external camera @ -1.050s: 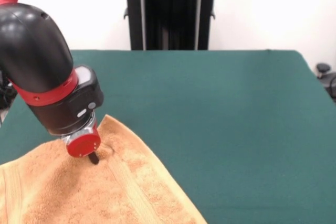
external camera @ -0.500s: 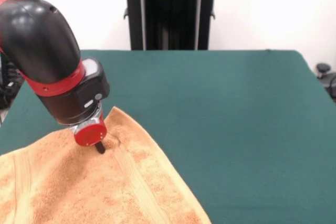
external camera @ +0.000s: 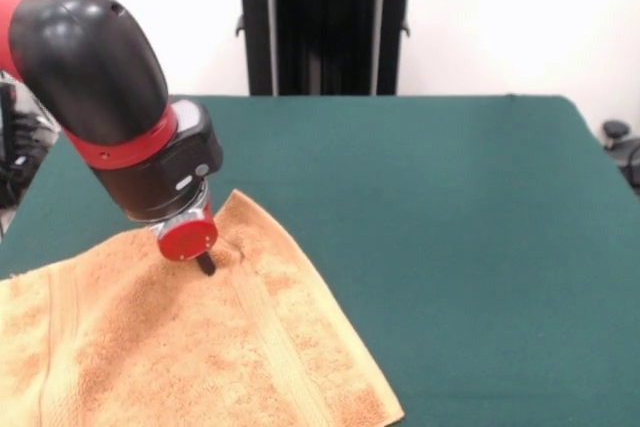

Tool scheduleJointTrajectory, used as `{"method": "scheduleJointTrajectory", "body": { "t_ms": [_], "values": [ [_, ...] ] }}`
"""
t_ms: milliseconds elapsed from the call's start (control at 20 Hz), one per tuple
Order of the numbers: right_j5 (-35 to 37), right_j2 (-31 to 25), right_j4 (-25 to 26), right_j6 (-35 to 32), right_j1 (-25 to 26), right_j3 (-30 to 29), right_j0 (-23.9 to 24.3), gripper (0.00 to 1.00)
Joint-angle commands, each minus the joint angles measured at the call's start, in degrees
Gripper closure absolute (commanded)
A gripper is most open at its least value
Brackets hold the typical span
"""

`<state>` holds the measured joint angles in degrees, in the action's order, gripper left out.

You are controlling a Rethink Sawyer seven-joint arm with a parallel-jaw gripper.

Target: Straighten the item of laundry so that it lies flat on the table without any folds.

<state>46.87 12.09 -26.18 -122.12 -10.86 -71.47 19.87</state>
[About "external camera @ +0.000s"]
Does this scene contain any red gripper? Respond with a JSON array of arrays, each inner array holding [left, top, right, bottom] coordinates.
[[156, 218, 221, 278]]

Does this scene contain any orange terry towel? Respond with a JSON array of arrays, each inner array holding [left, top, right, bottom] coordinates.
[[0, 189, 405, 427]]

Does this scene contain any dark green table cloth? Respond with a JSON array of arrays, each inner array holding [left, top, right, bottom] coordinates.
[[0, 94, 640, 427]]

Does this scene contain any black electronics box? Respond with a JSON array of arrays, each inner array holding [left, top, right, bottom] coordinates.
[[0, 82, 18, 163]]

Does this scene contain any black chair base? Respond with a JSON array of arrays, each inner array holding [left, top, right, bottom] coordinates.
[[601, 119, 640, 198]]

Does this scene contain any black cable bundle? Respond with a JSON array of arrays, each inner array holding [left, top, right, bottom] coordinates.
[[0, 106, 60, 208]]

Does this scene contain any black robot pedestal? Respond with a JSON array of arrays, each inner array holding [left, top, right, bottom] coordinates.
[[218, 0, 432, 96]]

